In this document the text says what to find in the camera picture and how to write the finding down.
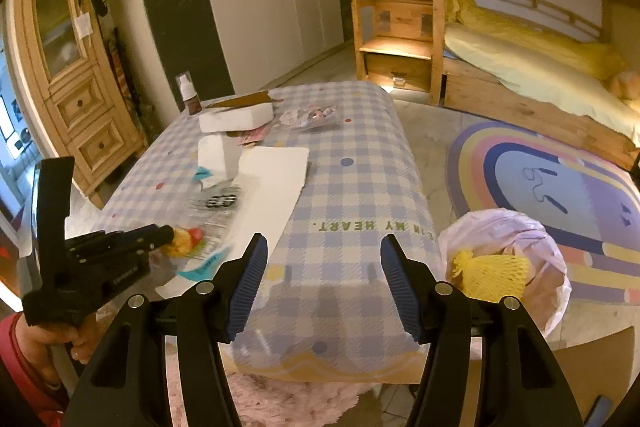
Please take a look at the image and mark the clear printed plastic wrapper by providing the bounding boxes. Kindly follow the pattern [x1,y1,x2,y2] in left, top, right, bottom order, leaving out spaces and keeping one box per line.
[180,207,238,283]

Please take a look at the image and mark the rainbow rug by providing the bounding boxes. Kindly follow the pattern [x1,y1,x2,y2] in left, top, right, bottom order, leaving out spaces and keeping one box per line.
[445,121,640,308]

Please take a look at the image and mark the white paper note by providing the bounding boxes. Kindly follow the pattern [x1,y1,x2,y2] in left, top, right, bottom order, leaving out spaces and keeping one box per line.
[72,13,95,38]

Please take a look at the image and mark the clear plastic candy bag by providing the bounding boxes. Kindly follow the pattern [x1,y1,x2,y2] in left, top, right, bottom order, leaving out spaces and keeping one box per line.
[278,104,346,132]

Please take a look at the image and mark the person's left hand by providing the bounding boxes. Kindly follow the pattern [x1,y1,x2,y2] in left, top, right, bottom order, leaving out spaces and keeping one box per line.
[14,311,112,365]

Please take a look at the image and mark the yellow foam net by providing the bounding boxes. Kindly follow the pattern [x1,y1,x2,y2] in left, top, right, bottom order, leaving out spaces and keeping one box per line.
[450,249,532,303]

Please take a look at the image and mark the yellow red wrapper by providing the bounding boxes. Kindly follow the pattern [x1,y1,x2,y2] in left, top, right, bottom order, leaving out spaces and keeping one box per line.
[162,227,206,258]

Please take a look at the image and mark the wooden cabinet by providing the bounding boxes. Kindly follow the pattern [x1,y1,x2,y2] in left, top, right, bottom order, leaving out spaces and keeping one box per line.
[10,0,148,210]

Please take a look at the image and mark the pink fluffy blanket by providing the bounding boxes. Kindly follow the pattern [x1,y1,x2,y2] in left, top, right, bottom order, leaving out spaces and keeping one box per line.
[165,347,381,427]

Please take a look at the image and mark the pale yellow bed sheet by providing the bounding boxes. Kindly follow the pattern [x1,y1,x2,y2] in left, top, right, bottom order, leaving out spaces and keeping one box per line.
[442,23,640,142]

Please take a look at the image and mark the black cord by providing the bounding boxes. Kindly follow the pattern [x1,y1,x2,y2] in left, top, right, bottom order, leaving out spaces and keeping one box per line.
[522,164,568,214]

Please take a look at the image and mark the small pink packet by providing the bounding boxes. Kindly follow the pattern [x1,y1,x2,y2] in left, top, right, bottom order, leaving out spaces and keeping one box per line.
[227,129,266,148]

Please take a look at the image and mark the white card sheet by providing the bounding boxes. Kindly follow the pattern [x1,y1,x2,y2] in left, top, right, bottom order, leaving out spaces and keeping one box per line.
[155,146,311,300]

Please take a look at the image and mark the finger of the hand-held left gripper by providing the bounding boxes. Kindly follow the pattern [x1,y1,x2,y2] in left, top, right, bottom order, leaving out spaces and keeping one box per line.
[75,234,173,260]
[65,225,175,244]

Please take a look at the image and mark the brown cardboard piece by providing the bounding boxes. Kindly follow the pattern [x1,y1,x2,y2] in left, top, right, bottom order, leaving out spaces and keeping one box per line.
[205,91,283,110]

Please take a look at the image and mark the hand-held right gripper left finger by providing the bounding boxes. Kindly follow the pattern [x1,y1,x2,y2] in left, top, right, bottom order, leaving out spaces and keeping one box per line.
[64,233,269,427]

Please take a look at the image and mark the plush toy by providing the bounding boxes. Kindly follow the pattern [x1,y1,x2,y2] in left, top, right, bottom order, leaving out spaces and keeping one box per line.
[607,69,640,100]

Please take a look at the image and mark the white folded tissue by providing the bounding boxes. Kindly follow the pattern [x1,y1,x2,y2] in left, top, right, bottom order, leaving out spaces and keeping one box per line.
[196,134,248,180]

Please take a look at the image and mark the yellow duvet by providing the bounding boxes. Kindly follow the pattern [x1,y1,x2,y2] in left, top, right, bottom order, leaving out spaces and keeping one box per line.
[444,0,626,80]

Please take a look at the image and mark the camouflage bag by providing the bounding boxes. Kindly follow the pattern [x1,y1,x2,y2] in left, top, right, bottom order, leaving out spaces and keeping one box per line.
[112,27,153,132]

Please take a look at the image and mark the white wet wipes packet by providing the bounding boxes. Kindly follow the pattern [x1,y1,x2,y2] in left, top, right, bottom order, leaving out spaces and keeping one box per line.
[199,103,275,135]

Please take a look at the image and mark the white wardrobe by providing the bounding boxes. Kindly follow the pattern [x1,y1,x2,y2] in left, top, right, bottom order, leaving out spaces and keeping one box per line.
[131,0,346,100]

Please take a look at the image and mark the cardboard box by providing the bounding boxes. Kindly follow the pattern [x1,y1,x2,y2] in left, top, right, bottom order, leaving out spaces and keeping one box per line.
[545,327,636,427]

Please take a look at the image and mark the brown spray bottle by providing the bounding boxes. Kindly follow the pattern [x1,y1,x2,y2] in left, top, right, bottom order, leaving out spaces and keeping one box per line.
[175,72,203,116]

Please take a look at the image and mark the wooden bunk bed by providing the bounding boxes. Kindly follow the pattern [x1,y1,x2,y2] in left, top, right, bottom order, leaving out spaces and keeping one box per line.
[345,0,640,172]

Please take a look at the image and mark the person's left forearm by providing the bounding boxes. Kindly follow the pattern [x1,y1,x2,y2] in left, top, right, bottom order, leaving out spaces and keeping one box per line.
[0,314,71,413]

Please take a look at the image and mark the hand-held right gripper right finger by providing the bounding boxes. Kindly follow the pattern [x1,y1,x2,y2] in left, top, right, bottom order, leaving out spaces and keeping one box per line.
[380,233,583,427]

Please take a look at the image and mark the purple checked tablecloth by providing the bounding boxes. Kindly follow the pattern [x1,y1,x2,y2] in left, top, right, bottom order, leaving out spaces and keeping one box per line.
[82,81,441,385]

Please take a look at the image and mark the wooden stair drawers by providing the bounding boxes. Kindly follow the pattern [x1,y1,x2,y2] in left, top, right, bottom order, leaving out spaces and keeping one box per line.
[357,0,446,95]

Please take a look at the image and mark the waste bin with pink bag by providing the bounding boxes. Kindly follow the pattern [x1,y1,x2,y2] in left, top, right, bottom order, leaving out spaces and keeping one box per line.
[437,208,572,340]

